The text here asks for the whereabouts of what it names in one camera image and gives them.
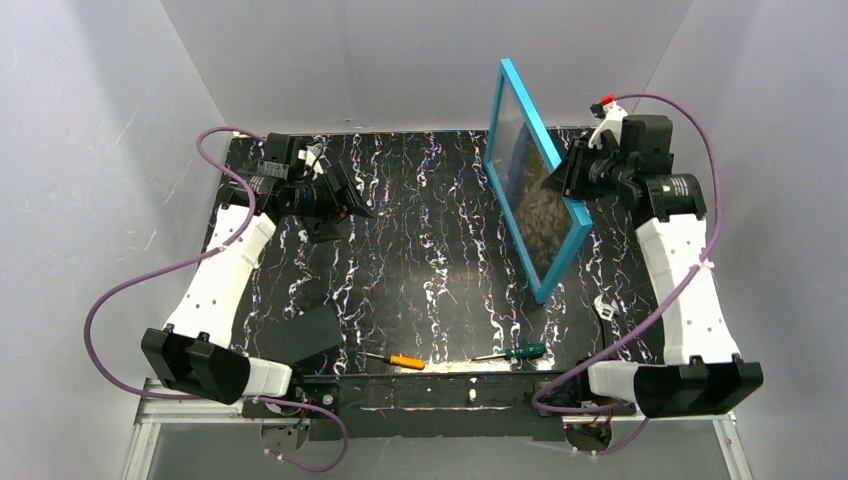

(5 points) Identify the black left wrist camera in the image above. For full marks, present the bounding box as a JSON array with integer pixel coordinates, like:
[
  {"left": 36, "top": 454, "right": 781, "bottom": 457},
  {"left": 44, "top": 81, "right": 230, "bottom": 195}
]
[{"left": 219, "top": 133, "right": 323, "bottom": 217}]

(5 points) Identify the grey adjustable wrench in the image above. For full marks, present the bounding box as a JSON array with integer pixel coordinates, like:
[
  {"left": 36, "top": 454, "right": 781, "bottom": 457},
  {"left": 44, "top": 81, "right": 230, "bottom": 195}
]
[{"left": 593, "top": 295, "right": 619, "bottom": 322}]

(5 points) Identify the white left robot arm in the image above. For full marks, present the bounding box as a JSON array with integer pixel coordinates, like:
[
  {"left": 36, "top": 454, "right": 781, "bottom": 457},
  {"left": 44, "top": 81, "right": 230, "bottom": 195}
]
[{"left": 141, "top": 162, "right": 374, "bottom": 404}]

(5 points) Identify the aluminium front rail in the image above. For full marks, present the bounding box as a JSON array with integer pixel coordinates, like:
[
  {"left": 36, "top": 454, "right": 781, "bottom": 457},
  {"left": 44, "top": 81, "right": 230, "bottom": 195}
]
[{"left": 123, "top": 400, "right": 752, "bottom": 479}]

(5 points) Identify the black square pad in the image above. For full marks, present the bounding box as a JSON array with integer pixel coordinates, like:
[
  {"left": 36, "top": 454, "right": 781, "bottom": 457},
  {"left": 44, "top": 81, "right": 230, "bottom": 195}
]
[{"left": 254, "top": 305, "right": 343, "bottom": 365}]

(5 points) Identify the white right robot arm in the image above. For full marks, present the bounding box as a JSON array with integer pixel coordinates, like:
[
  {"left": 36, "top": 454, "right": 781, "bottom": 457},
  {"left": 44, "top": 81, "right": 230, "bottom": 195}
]
[{"left": 532, "top": 143, "right": 764, "bottom": 418}]

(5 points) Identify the aluminium right side rail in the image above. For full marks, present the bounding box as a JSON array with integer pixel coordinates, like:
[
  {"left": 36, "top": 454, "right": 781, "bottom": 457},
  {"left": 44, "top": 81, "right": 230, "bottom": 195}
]
[{"left": 602, "top": 125, "right": 684, "bottom": 316}]

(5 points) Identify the aluminium rail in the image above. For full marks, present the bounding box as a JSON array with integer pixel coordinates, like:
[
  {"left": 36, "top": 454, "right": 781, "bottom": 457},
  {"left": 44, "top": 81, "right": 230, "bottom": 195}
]
[
  {"left": 123, "top": 400, "right": 752, "bottom": 479},
  {"left": 602, "top": 125, "right": 684, "bottom": 316}
]

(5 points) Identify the blue picture frame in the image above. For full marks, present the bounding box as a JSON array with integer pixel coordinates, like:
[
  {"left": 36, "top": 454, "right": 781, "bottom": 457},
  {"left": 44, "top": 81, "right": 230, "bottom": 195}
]
[{"left": 483, "top": 58, "right": 593, "bottom": 304}]

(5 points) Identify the yellow handled screwdriver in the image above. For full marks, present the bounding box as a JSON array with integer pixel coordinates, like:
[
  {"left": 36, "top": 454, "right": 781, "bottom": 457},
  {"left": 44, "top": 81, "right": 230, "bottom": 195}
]
[{"left": 363, "top": 352, "right": 426, "bottom": 371}]

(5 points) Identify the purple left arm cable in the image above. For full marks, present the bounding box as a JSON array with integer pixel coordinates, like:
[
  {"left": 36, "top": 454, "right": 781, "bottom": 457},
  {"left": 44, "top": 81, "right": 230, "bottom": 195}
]
[{"left": 83, "top": 126, "right": 350, "bottom": 474}]

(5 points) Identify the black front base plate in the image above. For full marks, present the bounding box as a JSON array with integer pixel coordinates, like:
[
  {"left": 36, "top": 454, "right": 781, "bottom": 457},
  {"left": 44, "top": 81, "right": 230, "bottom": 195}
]
[{"left": 241, "top": 372, "right": 614, "bottom": 444}]

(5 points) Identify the black right arm base motor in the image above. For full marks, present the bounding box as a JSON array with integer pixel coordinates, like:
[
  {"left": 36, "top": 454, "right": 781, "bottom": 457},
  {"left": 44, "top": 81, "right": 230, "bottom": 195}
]
[{"left": 531, "top": 373, "right": 598, "bottom": 418}]

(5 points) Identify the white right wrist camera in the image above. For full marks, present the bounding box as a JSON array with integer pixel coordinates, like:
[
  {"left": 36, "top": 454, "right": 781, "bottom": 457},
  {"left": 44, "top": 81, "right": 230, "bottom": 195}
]
[{"left": 588, "top": 94, "right": 629, "bottom": 149}]

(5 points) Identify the green handled screwdriver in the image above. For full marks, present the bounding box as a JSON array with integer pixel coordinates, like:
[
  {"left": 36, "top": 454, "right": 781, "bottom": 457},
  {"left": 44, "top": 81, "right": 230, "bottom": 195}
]
[{"left": 471, "top": 343, "right": 547, "bottom": 362}]

